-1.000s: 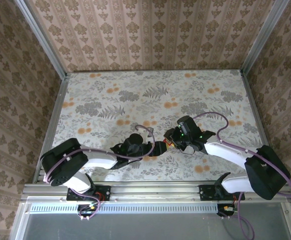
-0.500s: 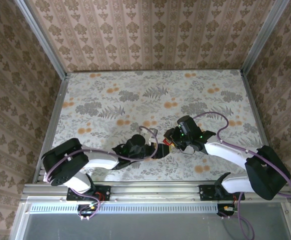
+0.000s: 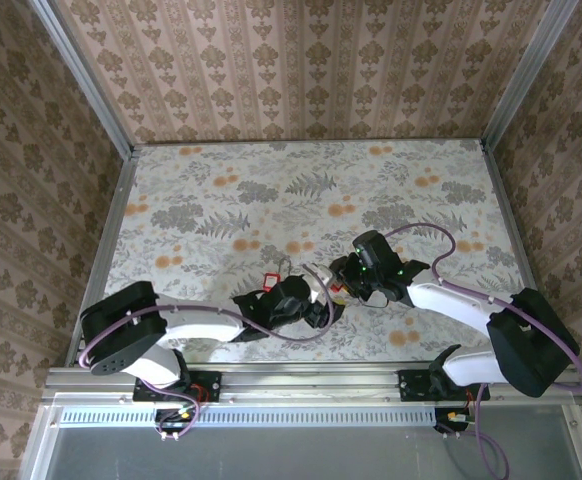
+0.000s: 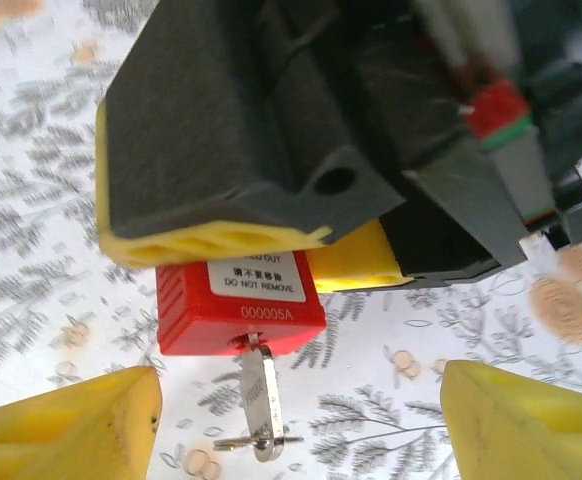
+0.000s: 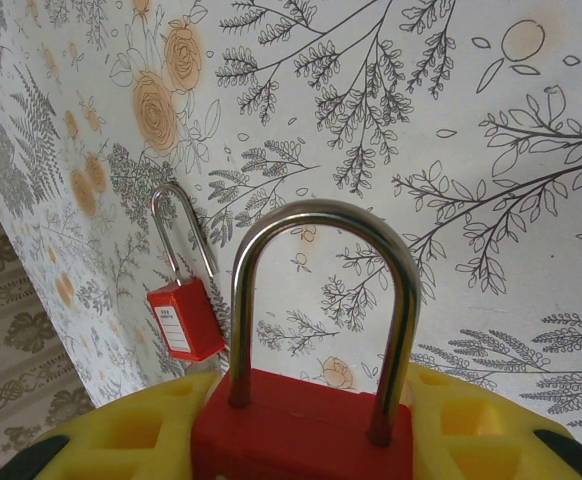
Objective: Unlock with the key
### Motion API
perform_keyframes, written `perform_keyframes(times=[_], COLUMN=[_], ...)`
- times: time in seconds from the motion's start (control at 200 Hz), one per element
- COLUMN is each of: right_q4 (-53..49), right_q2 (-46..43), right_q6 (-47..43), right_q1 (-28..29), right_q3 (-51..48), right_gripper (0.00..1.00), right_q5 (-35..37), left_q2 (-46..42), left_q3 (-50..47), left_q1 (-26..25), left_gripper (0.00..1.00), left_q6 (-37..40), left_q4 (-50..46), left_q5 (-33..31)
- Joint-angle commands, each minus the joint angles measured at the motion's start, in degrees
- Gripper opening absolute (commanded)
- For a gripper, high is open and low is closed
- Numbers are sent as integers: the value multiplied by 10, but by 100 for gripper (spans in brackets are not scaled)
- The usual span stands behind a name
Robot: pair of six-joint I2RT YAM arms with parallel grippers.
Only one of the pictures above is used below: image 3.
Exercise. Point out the red padlock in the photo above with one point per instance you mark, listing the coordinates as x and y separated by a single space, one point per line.
271 281

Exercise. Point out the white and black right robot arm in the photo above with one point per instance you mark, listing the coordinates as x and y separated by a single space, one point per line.
451 300

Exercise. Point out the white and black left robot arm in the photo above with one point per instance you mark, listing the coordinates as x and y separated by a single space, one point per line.
196 325

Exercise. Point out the floral patterned table sheet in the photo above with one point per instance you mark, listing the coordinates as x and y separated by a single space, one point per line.
271 175

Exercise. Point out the grey metal sheet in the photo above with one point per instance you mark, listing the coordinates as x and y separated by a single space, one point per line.
296 455

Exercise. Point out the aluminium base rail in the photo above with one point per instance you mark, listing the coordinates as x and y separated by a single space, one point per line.
311 382

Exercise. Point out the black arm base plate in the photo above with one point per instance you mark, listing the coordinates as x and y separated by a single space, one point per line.
411 387
211 377

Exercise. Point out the aluminium table side rail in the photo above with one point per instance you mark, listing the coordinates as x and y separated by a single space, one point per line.
513 225
117 200

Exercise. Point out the black connector bracket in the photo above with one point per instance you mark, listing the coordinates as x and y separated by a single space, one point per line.
168 427
443 426

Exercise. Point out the aluminium frame post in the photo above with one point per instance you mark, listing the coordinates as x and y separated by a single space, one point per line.
527 75
91 85

